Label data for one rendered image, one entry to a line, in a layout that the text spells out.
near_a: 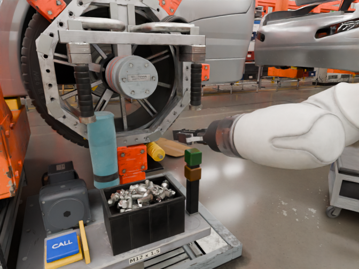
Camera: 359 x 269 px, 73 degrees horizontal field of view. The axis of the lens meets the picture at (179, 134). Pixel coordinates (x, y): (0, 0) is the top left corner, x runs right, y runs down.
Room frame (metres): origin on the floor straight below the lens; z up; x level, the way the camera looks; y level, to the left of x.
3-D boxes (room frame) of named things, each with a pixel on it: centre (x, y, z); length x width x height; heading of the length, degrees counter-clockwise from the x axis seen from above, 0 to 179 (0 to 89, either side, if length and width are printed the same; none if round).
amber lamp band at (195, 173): (0.64, -0.04, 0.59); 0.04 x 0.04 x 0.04; 27
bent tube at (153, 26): (0.86, 0.06, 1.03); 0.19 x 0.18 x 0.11; 27
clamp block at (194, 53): (0.82, -0.04, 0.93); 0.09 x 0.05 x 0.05; 27
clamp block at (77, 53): (0.66, 0.26, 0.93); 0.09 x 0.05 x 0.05; 27
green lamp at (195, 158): (0.64, -0.04, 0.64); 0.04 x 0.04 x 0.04; 27
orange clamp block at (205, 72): (1.07, -0.07, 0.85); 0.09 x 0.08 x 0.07; 117
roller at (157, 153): (1.07, 0.14, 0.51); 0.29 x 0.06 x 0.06; 27
